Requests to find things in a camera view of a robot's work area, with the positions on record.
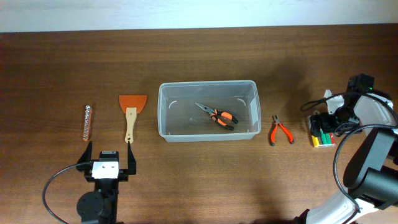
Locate orange black long-nose pliers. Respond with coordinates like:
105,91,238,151
195,102,239,131

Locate socket bit rail orange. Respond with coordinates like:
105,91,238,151
83,105,93,141

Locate orange scraper wooden handle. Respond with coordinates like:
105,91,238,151
119,95,147,144

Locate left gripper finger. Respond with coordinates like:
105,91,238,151
78,141,93,164
127,141,136,170

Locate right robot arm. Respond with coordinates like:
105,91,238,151
294,74,397,224

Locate clear plastic container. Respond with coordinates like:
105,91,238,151
157,80,261,142

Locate small red-handled pliers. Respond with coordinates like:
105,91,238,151
269,114,295,147

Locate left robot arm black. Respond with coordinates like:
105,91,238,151
76,142,137,224

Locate screwdriver set clear case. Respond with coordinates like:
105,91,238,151
307,111,336,148

